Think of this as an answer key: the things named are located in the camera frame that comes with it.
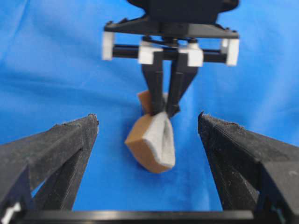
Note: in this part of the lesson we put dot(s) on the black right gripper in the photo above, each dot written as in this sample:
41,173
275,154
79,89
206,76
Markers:
175,23

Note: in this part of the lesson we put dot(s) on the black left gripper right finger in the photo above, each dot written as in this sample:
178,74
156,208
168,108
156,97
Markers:
256,176

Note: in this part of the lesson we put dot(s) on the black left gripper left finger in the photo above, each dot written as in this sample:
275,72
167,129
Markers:
44,171

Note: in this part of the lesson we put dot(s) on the blue table cloth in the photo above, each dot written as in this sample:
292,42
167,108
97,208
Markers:
51,72

